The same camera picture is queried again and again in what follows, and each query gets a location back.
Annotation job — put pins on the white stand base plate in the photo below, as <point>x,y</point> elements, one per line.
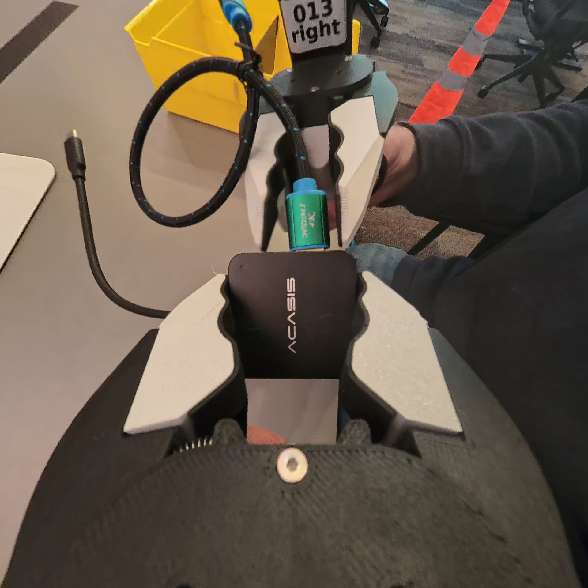
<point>18,197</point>

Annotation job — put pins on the black hub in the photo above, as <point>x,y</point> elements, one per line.
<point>294,321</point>

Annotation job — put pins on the person's right hand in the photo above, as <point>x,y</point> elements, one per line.
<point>399,156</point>

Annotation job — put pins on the person's right forearm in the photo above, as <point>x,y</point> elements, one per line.
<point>496,160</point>

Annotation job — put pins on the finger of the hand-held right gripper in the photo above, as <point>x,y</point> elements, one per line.
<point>363,151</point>
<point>259,183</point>

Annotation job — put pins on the orange traffic cone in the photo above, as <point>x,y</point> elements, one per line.
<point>459,69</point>

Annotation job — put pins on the yellow plastic bin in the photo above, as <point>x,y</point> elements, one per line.
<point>193,55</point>

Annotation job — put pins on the person's legs blue jeans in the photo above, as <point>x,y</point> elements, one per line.
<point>376,262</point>

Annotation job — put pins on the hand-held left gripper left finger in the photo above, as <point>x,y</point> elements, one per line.
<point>183,367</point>

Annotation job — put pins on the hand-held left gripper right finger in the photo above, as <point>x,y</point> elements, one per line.
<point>399,367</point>

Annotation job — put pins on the person's black office chair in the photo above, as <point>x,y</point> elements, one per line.
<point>432,235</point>

